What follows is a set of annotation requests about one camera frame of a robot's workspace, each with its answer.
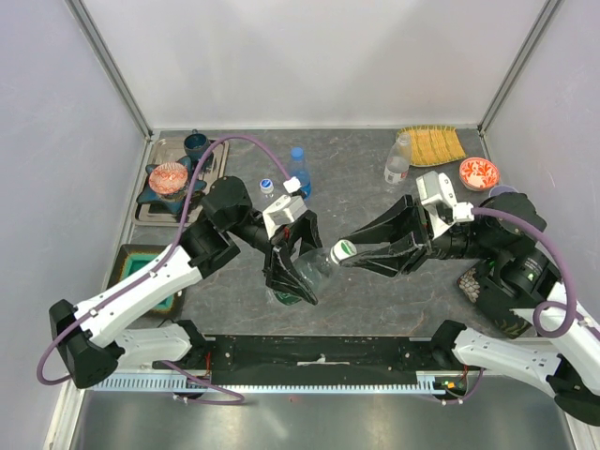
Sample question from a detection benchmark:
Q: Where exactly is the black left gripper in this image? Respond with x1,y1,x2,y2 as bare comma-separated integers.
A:
228,208,338,303

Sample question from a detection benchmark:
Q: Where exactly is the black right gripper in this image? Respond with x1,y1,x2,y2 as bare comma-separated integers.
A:
337,192,495,278

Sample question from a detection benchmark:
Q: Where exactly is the green-label Cestbon bottle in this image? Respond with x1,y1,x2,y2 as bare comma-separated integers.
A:
293,239,357,297

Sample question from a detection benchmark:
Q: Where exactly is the red-label clear bottle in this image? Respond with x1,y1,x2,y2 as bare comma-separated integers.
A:
383,132,413,185

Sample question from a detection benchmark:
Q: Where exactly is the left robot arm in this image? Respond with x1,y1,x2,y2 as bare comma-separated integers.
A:
49,176,322,388

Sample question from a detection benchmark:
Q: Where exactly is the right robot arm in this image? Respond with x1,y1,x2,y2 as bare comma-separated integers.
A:
345,192,599,426

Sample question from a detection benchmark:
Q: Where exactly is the clear bottle blue-white cap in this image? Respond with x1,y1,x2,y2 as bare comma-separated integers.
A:
260,178,276,203

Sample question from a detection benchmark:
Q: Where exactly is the blue-label water bottle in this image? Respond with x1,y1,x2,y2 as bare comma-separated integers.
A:
288,147,311,199

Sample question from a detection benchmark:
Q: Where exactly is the yellow woven tray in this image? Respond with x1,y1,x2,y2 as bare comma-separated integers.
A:
397,125,467,168

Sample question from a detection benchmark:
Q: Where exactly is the red floral bowl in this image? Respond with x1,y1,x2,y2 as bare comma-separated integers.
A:
458,157,501,191

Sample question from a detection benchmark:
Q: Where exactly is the purple plastic cup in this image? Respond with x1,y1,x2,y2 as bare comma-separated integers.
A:
488,185,518,198

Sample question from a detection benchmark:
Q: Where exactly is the metal serving tray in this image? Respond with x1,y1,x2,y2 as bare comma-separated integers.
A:
134,136,229,226

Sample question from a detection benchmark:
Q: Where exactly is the dark teal mug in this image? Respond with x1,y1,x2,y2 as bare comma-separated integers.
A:
184,129,210,163

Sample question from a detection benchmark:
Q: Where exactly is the dark blue star plate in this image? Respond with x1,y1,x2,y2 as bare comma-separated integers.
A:
136,157,207,216

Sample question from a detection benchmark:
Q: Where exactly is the green square dish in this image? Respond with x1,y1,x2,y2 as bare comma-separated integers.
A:
113,243,188,323

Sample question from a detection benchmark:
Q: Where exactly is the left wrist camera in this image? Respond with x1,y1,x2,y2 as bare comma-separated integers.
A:
262,194,308,239

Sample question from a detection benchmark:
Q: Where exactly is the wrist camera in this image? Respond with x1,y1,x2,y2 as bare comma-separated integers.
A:
416,171,474,239
262,194,308,239

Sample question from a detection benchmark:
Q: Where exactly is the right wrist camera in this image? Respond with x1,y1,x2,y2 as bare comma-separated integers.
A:
416,171,474,239

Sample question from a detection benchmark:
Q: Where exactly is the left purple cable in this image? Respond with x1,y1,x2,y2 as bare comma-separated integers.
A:
37,134,301,405

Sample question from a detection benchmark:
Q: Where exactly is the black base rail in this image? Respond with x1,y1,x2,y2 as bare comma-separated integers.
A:
180,335,464,372

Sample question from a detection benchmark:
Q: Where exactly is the slotted cable duct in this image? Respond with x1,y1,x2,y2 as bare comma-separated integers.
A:
91,366,450,395

